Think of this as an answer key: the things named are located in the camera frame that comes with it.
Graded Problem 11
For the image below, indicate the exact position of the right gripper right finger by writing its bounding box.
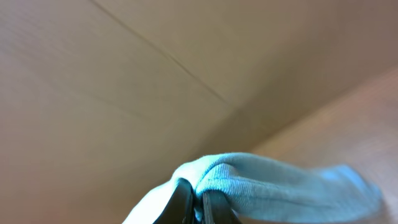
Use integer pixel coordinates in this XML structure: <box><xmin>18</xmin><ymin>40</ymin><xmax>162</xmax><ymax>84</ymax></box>
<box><xmin>202</xmin><ymin>190</ymin><xmax>242</xmax><ymax>224</ymax></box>

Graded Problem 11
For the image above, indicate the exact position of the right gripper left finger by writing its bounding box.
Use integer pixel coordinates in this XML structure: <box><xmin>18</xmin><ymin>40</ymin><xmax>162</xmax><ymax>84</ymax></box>
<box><xmin>154</xmin><ymin>179</ymin><xmax>196</xmax><ymax>224</ymax></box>

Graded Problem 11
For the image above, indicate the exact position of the light blue printed t-shirt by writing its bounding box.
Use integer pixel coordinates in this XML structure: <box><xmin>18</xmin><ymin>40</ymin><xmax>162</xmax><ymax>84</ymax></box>
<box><xmin>125</xmin><ymin>152</ymin><xmax>382</xmax><ymax>223</ymax></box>

